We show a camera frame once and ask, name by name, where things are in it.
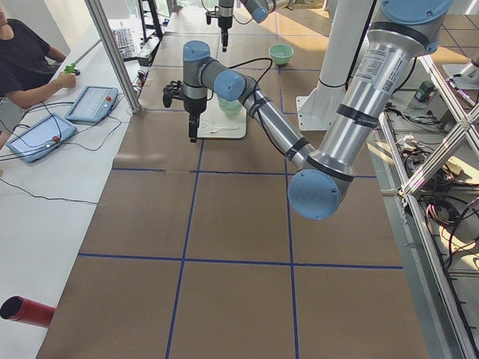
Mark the green bowl with ice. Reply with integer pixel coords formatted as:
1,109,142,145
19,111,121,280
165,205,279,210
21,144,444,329
269,43,294,66

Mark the red fire extinguisher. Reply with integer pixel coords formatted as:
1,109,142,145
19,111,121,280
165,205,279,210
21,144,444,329
1,296,55,328

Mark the blue teach pendant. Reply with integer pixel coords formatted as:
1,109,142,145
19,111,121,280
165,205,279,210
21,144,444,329
6,113,77,163
65,86,118,123

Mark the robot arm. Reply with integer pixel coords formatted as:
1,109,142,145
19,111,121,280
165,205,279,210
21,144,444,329
216,0,277,52
180,1,451,220

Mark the cream bear print tray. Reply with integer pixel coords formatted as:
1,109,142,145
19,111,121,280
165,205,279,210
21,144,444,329
198,90,247,139

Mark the white plastic spoon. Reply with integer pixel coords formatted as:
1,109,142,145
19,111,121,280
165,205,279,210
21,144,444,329
209,126,240,135

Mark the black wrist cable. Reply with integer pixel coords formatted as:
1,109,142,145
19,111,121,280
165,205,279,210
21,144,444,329
228,57,285,150

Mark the blue teach pendant near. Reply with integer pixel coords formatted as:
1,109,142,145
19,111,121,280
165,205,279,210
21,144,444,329
6,113,77,163

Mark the aluminium frame post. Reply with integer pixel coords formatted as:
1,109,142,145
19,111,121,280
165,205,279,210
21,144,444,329
85,0,141,114

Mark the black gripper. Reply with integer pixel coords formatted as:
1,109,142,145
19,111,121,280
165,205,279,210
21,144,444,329
183,97,207,143
218,16,233,52

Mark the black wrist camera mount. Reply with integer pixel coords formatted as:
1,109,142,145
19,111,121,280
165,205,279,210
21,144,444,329
162,80,184,108
205,10,218,25

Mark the green bowl on tray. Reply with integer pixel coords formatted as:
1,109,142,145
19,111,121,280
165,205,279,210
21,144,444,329
219,102,242,116

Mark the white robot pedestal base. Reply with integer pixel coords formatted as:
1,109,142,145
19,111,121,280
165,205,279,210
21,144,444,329
296,0,376,131

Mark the green handheld tool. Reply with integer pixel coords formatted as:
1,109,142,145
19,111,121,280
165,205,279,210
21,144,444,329
64,64,81,76

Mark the seated person black shirt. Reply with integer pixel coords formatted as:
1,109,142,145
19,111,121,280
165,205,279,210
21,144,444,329
0,7,78,150

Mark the blue teach pendant far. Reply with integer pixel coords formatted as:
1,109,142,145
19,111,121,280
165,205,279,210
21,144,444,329
65,86,118,123

